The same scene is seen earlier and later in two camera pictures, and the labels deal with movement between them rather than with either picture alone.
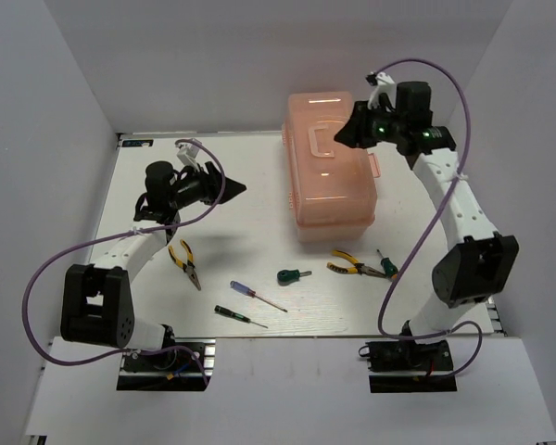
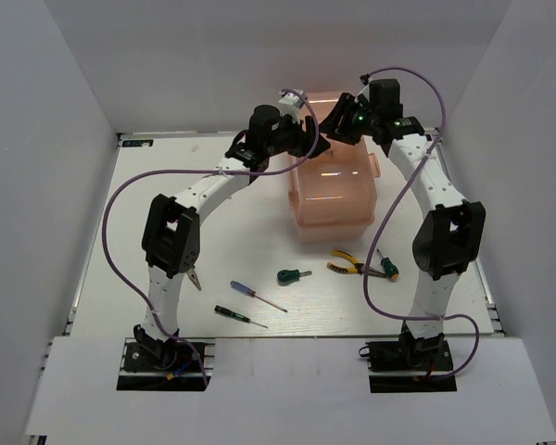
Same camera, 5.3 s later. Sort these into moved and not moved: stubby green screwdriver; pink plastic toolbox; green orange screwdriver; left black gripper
Moved: left black gripper
Not moved: green orange screwdriver; stubby green screwdriver; pink plastic toolbox
